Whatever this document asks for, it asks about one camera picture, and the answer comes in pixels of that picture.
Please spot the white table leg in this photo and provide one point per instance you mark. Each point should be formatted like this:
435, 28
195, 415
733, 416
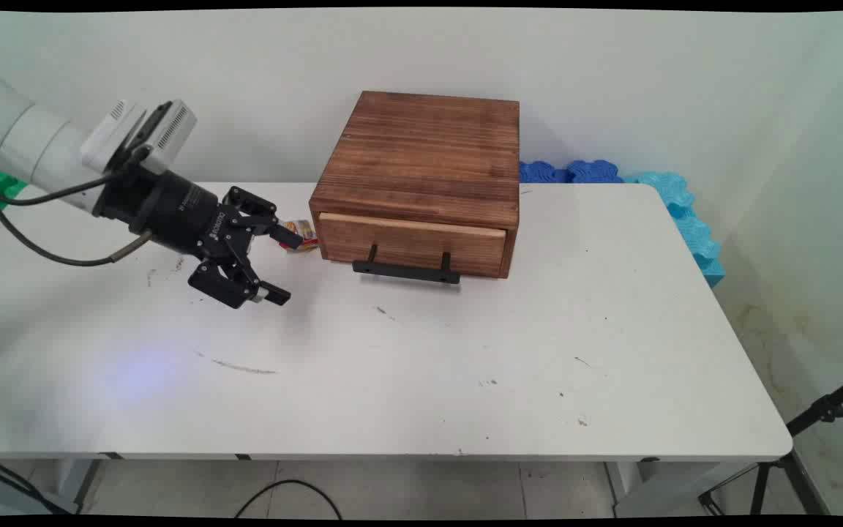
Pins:
656, 487
77, 483

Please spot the dark blue foam mat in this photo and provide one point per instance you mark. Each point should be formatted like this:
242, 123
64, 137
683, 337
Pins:
596, 171
538, 173

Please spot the green foam mat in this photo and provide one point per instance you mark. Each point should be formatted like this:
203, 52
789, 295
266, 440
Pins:
1, 187

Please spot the red yellow snack packet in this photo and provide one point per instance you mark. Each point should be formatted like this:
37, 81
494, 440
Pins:
303, 233

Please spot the light wood drawer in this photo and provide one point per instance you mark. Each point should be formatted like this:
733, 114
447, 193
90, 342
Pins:
407, 241

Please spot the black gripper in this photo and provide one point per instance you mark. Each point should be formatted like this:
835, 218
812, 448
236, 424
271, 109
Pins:
173, 208

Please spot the brown wooden drawer box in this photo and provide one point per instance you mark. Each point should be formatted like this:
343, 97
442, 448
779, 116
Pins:
429, 146

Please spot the black tripod stand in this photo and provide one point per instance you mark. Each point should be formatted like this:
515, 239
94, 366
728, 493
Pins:
817, 413

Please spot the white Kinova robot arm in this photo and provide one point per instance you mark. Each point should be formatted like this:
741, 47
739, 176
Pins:
34, 143

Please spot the light blue foam mat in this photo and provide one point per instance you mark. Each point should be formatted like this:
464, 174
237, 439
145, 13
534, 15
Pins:
692, 227

